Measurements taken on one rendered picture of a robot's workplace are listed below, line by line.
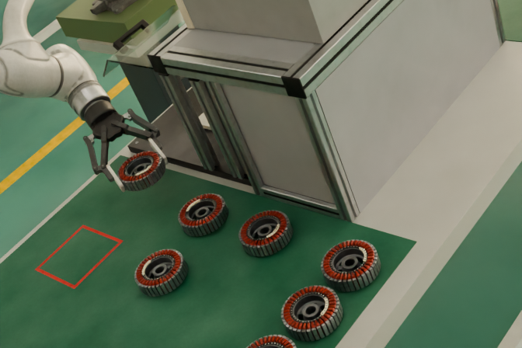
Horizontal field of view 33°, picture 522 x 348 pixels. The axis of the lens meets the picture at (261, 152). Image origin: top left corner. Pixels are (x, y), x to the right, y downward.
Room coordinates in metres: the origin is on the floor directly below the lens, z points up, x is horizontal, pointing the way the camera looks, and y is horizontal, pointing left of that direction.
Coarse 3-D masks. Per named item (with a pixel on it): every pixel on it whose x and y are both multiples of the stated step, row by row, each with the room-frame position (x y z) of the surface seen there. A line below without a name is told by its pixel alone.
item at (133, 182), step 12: (144, 156) 1.76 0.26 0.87; (156, 156) 1.74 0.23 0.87; (120, 168) 1.75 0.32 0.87; (132, 168) 1.76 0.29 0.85; (144, 168) 1.73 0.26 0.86; (156, 168) 1.70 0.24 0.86; (120, 180) 1.71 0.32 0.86; (132, 180) 1.69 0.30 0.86; (144, 180) 1.68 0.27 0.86; (156, 180) 1.69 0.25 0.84
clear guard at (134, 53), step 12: (168, 12) 2.02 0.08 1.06; (180, 12) 1.99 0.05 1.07; (156, 24) 1.99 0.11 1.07; (168, 24) 1.96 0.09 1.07; (180, 24) 1.93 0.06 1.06; (144, 36) 1.95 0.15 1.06; (156, 36) 1.92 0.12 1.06; (168, 36) 1.90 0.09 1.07; (120, 48) 1.94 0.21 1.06; (132, 48) 1.91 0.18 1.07; (144, 48) 1.88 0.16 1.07; (108, 60) 1.91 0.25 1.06; (120, 60) 1.88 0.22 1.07; (132, 60) 1.85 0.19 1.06; (144, 60) 1.83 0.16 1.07; (108, 72) 1.96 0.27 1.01
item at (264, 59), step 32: (384, 0) 1.56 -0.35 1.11; (192, 32) 1.76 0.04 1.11; (224, 32) 1.69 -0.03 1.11; (352, 32) 1.49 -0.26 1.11; (160, 64) 1.71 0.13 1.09; (192, 64) 1.62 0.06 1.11; (224, 64) 1.55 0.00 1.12; (256, 64) 1.50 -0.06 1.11; (288, 64) 1.45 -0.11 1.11; (320, 64) 1.42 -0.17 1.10
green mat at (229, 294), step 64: (128, 192) 1.83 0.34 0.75; (192, 192) 1.72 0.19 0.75; (64, 256) 1.68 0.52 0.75; (128, 256) 1.58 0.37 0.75; (192, 256) 1.49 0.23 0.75; (256, 256) 1.40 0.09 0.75; (320, 256) 1.33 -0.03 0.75; (384, 256) 1.25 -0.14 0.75; (0, 320) 1.55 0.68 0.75; (64, 320) 1.46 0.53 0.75; (128, 320) 1.38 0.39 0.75; (192, 320) 1.30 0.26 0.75; (256, 320) 1.23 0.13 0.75
